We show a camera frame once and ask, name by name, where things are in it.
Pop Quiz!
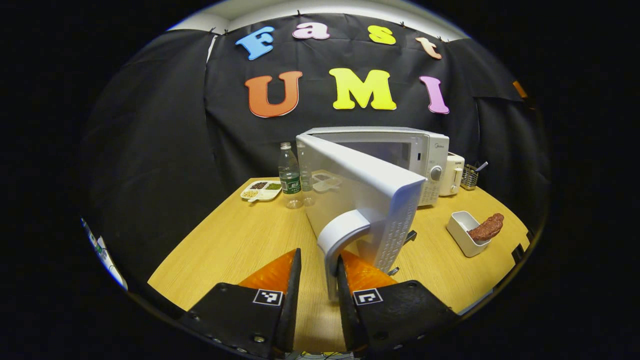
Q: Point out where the white sectioned plate with beans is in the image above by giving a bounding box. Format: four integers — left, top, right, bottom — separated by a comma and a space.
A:
240, 180, 283, 203

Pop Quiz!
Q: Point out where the black backdrop cloth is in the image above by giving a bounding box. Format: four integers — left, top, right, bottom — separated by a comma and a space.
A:
80, 12, 551, 286

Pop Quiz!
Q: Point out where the white microwave oven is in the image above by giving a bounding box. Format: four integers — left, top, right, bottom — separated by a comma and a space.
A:
296, 126, 450, 302

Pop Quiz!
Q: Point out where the metal wire utensil holder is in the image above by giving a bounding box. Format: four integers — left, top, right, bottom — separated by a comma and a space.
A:
460, 164, 480, 191

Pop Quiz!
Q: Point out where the brown meat patty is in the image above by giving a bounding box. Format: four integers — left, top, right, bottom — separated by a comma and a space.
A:
467, 213, 505, 242

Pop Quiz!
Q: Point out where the white toaster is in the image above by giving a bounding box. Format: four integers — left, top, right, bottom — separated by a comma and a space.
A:
439, 152, 466, 197

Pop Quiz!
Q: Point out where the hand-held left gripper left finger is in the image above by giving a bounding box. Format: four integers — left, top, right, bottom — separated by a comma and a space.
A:
180, 248, 302, 360

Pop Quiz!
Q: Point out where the clear bottle with green label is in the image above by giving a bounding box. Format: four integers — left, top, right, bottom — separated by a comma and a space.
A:
278, 142, 304, 209

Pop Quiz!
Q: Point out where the white rectangular tray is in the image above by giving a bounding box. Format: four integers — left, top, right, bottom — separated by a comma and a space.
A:
446, 210, 492, 258

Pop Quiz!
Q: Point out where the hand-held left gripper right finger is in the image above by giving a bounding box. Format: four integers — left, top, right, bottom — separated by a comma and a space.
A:
336, 250, 461, 358

